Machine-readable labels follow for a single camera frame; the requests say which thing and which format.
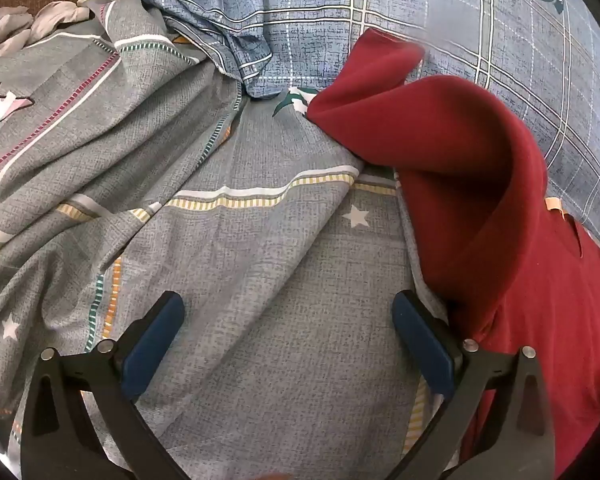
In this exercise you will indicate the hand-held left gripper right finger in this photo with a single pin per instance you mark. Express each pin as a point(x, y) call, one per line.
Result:
point(422, 345)

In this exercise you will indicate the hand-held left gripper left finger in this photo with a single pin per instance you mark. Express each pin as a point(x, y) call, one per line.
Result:
point(150, 342)

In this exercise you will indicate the dark red shirt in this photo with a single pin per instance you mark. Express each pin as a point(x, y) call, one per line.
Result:
point(480, 185)

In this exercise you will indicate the grey star printed bed sheet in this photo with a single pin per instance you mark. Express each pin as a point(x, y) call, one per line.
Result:
point(280, 260)

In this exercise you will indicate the light grey crumpled cloth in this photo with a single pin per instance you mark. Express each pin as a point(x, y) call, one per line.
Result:
point(10, 27)

